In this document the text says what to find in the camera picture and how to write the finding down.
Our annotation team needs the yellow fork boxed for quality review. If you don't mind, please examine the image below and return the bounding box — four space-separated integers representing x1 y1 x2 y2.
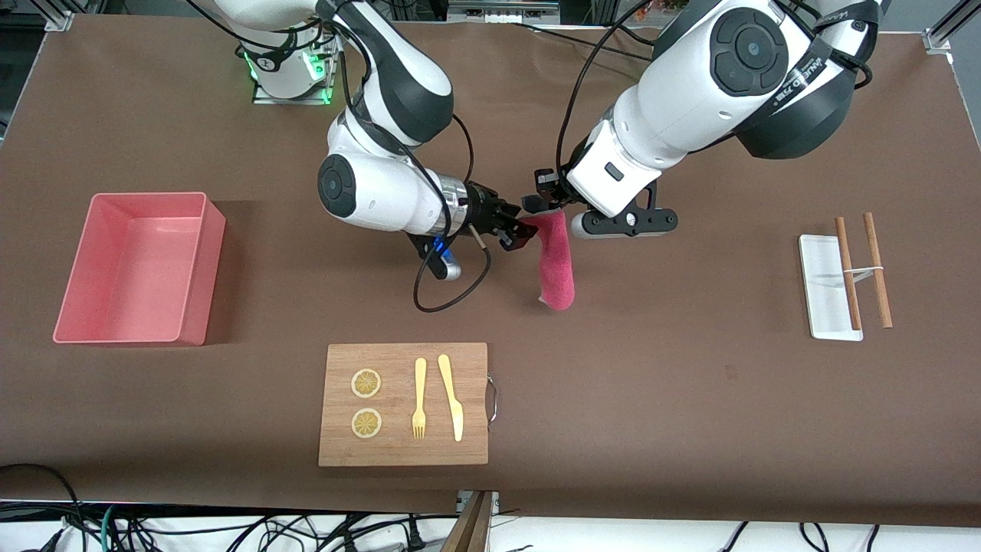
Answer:
412 357 428 440

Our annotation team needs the black table cable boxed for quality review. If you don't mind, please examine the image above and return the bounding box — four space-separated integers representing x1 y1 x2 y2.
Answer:
513 21 614 53

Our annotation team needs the white rack base tray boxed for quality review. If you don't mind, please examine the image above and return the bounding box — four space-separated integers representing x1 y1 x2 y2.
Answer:
799 235 864 340

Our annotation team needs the wooden cutting board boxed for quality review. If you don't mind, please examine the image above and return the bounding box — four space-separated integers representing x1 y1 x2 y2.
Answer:
318 343 489 467

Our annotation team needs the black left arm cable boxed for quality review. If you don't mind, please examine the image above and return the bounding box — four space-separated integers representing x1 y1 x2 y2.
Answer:
556 0 654 192

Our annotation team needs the wooden strip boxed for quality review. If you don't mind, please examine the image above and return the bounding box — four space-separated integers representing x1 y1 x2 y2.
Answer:
441 491 493 552

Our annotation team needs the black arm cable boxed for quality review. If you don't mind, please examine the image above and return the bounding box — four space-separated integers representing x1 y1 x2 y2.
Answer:
412 115 492 314
556 0 654 192

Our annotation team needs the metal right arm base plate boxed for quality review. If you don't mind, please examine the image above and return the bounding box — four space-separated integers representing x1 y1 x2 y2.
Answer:
253 77 333 105

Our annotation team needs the red cloth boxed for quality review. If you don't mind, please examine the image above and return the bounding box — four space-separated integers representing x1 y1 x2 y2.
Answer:
520 212 576 311

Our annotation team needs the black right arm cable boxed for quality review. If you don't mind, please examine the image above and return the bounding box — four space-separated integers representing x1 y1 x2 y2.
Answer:
412 115 492 314

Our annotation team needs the black looped floor cable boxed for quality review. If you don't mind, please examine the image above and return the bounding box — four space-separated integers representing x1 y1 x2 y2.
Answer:
0 463 85 552

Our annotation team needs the white power strip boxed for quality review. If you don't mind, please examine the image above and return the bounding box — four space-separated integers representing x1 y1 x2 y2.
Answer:
447 0 562 24

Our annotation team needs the yellow knife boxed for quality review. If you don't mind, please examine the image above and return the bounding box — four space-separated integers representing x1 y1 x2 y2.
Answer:
438 353 464 442

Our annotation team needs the pink plastic bin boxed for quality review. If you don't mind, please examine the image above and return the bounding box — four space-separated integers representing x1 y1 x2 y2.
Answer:
52 192 227 347

